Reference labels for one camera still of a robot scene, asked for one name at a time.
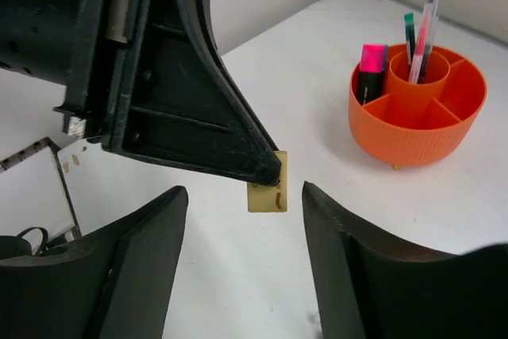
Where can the pink cap black highlighter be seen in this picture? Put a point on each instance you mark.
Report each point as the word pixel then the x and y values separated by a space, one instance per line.
pixel 372 70

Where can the small tan eraser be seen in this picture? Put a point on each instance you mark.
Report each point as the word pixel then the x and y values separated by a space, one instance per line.
pixel 264 199

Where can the orange round divided container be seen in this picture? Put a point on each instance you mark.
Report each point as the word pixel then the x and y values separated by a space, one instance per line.
pixel 413 125

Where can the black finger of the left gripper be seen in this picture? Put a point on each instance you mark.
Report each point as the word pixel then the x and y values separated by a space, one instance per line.
pixel 173 103

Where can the black pen green end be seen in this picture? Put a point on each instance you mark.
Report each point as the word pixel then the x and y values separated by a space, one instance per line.
pixel 410 36

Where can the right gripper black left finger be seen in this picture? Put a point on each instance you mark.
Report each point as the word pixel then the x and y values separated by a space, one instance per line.
pixel 112 283

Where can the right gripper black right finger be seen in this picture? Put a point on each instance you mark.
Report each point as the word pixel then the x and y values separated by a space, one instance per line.
pixel 370 283

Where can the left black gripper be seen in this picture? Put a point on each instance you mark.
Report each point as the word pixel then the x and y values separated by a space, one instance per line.
pixel 72 43

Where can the pink transparent pen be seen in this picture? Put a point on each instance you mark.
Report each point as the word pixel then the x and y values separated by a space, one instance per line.
pixel 424 43

